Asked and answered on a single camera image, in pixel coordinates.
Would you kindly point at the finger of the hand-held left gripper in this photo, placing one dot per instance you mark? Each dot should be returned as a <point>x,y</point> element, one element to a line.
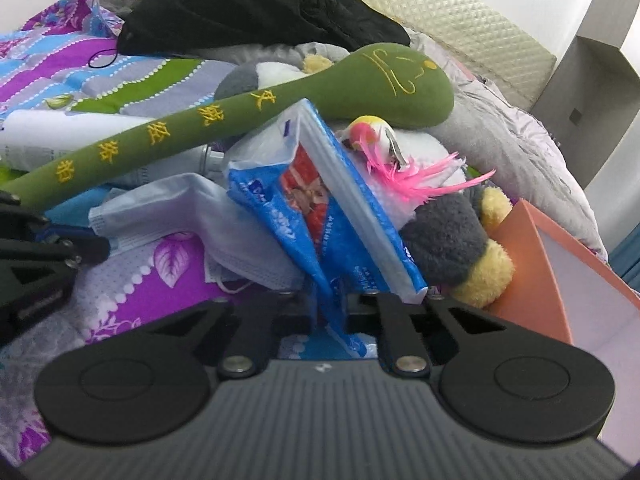
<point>22,215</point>
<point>75,251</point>

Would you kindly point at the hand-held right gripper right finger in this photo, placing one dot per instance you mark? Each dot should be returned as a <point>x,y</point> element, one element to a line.
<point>360,312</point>

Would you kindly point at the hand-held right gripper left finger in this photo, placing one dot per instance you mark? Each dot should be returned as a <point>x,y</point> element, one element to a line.
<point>295,315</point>

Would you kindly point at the blue tissue packet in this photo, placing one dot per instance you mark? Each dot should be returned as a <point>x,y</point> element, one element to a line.
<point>280,195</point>

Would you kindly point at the pink cardboard box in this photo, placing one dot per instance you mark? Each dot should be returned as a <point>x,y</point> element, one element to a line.
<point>530,280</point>

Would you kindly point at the white tube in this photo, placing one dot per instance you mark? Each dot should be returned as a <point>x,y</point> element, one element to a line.
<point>60,130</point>

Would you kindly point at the grey yellow penguin plush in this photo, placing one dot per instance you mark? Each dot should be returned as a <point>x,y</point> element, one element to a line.
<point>445,230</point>

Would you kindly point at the light blue face mask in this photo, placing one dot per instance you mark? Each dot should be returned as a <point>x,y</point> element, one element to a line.
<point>190,210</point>

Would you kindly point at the pink feather bird toy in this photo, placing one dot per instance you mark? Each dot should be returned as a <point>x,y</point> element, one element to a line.
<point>367,135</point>

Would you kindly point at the green plush stick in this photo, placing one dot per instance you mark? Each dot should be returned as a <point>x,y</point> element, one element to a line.
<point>390,85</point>

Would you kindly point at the grey duvet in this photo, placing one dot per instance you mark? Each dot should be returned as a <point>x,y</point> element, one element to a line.
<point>500,125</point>

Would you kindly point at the blue curtain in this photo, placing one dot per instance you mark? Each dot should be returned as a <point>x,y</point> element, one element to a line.
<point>621,260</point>

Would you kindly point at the black garment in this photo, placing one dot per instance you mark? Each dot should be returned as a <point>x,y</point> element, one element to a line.
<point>240,5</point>

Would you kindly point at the cream padded headboard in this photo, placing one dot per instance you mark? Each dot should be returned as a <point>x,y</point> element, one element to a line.
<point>475,25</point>

